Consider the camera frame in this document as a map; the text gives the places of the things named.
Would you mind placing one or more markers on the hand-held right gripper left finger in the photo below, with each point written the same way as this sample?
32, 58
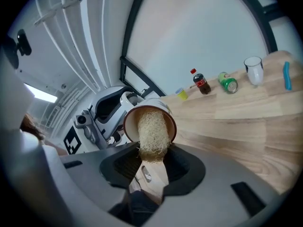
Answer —
94, 174

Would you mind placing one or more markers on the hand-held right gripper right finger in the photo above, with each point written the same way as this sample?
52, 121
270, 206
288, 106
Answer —
213, 193

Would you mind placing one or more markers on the black window frame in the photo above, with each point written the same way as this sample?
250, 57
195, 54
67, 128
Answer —
133, 20
270, 37

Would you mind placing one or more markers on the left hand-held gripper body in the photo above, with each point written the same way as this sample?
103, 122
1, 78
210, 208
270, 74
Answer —
82, 129

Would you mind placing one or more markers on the black mounted camera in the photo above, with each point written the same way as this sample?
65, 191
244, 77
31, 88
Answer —
23, 44

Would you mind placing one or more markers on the person's left forearm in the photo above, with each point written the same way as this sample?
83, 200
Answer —
55, 148

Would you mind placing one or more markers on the dark cola bottle red cap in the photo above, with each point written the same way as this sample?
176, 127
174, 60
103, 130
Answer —
202, 84

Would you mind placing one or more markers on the small white enamel mug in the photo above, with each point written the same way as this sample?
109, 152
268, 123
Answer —
255, 74

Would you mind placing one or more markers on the green drink can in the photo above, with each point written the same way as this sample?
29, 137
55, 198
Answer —
228, 83

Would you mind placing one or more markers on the ceiling light panel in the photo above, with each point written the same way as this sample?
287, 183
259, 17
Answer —
41, 93

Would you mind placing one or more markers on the yellow paper cup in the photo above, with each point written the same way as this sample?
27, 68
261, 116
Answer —
182, 95

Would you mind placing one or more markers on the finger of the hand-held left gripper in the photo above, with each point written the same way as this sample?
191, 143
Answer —
132, 99
106, 103

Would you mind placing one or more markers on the blue curved tube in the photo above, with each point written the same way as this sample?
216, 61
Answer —
287, 77

